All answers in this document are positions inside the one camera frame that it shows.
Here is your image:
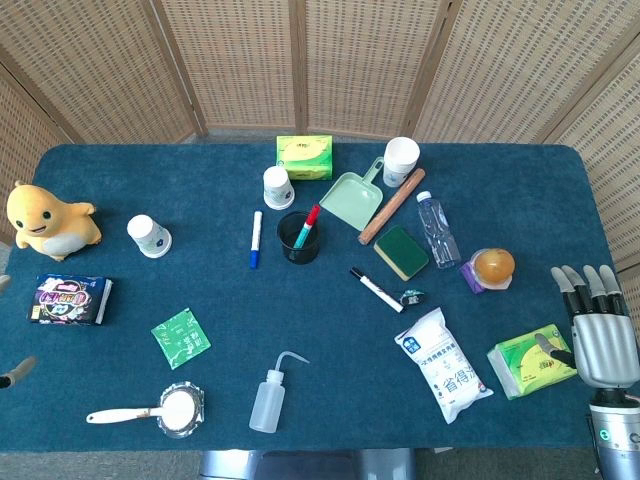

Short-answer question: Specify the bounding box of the black sanitary pad pack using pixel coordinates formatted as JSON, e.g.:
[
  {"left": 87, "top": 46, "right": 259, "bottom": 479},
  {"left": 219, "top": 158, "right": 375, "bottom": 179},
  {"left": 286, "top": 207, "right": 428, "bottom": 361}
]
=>
[{"left": 28, "top": 273, "right": 114, "bottom": 327}]

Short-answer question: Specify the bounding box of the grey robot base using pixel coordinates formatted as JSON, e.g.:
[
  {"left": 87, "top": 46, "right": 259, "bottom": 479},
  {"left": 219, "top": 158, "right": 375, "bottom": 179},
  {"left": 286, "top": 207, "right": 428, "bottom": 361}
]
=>
[{"left": 198, "top": 447, "right": 417, "bottom": 480}]

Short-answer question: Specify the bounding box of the translucent plastic wash bottle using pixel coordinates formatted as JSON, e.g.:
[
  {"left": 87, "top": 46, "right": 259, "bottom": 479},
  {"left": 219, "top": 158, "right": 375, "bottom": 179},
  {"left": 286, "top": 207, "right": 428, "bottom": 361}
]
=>
[{"left": 248, "top": 350, "right": 311, "bottom": 434}]

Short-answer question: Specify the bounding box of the yellow plush toy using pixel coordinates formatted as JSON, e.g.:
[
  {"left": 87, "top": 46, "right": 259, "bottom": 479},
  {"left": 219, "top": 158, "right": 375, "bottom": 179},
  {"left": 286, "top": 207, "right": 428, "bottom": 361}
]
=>
[{"left": 5, "top": 180, "right": 103, "bottom": 263}]

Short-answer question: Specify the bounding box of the silver foil cup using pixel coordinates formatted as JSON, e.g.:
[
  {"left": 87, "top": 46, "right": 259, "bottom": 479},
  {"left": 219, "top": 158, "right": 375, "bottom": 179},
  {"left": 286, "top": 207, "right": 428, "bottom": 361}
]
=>
[{"left": 157, "top": 381, "right": 206, "bottom": 440}]

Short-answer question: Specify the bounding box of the black white marker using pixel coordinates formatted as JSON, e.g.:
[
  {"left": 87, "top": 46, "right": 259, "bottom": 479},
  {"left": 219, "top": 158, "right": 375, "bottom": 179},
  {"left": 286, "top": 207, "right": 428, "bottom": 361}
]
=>
[{"left": 349, "top": 266, "right": 406, "bottom": 314}]

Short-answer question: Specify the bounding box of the green tissue pack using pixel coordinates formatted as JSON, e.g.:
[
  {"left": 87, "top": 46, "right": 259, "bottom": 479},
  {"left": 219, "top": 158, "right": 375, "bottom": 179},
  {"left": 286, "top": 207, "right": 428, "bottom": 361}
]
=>
[
  {"left": 486, "top": 323, "right": 579, "bottom": 402},
  {"left": 275, "top": 134, "right": 335, "bottom": 182}
]

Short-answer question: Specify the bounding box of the white powder bag blue print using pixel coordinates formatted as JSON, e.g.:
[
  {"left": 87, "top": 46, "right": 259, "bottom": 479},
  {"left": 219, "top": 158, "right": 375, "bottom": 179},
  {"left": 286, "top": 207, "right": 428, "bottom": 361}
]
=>
[{"left": 394, "top": 306, "right": 494, "bottom": 425}]

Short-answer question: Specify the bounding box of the white handled spoon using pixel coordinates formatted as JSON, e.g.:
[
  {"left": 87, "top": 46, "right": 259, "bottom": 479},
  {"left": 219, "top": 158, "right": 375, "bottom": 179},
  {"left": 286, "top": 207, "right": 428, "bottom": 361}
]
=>
[{"left": 85, "top": 389, "right": 197, "bottom": 429}]

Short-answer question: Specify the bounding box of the red teal marker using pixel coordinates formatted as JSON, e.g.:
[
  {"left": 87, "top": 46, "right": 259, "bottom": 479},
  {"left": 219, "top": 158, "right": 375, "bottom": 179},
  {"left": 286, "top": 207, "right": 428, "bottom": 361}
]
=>
[{"left": 293, "top": 204, "right": 322, "bottom": 250}]

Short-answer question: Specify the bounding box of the black pen cup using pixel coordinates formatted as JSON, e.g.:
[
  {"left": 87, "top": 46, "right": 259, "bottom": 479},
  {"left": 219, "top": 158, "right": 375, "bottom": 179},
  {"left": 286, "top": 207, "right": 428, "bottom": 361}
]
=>
[{"left": 276, "top": 210, "right": 322, "bottom": 265}]

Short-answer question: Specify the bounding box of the white paper cup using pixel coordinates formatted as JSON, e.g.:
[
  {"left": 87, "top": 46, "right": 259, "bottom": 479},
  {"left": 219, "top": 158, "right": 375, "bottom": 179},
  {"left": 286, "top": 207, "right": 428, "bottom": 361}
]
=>
[
  {"left": 262, "top": 165, "right": 295, "bottom": 211},
  {"left": 126, "top": 214, "right": 173, "bottom": 260},
  {"left": 382, "top": 136, "right": 421, "bottom": 189}
]

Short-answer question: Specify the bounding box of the green and yellow sponge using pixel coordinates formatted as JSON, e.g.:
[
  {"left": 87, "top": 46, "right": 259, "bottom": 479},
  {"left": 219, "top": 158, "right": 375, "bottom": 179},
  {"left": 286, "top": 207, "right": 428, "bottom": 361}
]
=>
[{"left": 373, "top": 225, "right": 431, "bottom": 282}]

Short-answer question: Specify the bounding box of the dark blue table cloth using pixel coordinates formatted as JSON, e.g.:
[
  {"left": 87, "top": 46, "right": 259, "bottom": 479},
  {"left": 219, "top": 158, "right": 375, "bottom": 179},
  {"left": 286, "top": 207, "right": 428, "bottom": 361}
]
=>
[{"left": 0, "top": 143, "right": 622, "bottom": 454}]

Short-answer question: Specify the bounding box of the blue white marker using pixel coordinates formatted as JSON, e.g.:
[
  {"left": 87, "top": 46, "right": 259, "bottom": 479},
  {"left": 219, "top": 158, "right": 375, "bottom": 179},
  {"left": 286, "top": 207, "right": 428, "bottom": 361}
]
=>
[{"left": 249, "top": 210, "right": 264, "bottom": 271}]

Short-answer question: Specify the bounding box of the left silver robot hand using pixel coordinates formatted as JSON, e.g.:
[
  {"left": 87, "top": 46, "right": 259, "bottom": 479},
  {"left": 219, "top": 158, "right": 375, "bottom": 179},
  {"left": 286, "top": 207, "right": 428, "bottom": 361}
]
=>
[{"left": 0, "top": 273, "right": 39, "bottom": 392}]

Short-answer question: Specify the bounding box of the woven wooden folding screen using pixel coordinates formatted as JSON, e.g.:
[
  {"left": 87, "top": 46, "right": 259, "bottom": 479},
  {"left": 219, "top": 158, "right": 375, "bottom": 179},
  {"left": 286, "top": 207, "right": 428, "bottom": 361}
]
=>
[{"left": 0, "top": 0, "right": 640, "bottom": 311}]

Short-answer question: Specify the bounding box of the clear plastic water bottle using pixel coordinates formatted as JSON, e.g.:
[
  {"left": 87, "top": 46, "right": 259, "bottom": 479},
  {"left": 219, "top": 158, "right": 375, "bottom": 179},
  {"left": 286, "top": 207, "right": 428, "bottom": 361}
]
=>
[{"left": 416, "top": 190, "right": 462, "bottom": 271}]

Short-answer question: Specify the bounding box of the green square sachet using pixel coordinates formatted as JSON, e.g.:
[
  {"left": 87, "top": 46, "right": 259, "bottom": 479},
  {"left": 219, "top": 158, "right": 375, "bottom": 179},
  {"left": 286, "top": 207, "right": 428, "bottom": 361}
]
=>
[{"left": 150, "top": 306, "right": 213, "bottom": 372}]

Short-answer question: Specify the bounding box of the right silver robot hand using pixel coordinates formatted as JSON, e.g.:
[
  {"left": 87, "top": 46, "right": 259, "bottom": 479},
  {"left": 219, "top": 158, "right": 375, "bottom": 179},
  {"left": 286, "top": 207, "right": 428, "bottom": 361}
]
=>
[{"left": 534, "top": 264, "right": 640, "bottom": 389}]

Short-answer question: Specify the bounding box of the wooden rolling pin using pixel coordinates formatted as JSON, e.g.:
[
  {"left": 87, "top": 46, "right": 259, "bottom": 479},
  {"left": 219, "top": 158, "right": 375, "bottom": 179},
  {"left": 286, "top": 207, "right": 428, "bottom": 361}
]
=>
[{"left": 357, "top": 167, "right": 427, "bottom": 247}]

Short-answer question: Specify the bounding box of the light green plastic dustpan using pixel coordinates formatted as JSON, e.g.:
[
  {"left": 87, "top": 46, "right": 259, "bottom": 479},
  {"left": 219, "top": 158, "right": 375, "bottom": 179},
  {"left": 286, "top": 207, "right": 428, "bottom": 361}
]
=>
[{"left": 318, "top": 156, "right": 386, "bottom": 233}]

